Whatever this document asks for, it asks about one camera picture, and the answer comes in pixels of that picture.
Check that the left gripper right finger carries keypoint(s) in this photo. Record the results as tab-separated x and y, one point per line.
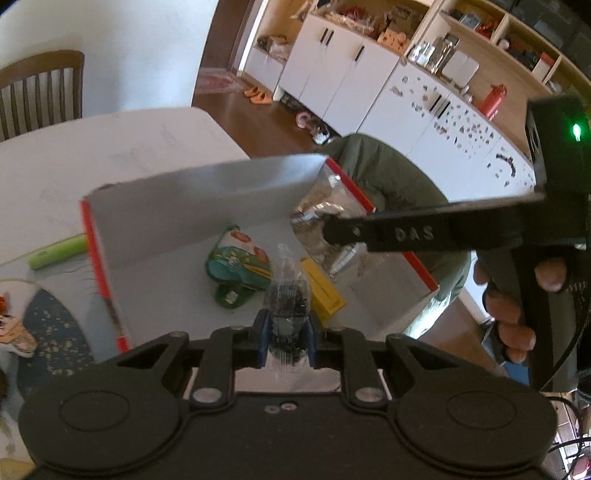
347	351

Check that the small yellow box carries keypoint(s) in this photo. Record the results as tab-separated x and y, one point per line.
326	300

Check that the clear bag dark item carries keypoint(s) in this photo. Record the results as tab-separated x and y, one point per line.
288	301

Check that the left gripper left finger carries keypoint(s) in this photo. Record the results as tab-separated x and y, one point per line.
219	357

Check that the red bottle on counter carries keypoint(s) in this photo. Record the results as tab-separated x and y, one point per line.
490	105

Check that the green jacket on chair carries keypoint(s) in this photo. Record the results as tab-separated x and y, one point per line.
392	182

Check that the person's right hand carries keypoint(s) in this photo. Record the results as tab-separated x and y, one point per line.
515	331

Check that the orange slippers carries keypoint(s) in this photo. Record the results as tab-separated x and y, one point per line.
258	96

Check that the white wall cabinet unit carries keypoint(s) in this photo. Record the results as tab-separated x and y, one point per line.
413	74

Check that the red patterned rug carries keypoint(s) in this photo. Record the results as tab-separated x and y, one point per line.
217	81

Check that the bunny plush keychain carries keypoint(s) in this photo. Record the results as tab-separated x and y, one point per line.
14	337

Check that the wooden dining chair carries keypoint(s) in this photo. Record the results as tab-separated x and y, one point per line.
40	91

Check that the red cardboard box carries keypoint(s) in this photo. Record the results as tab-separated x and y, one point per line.
149	238

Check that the green embroidered pouch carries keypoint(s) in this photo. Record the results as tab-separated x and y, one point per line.
239	268

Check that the green cylinder tube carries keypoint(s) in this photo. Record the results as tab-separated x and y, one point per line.
58	252

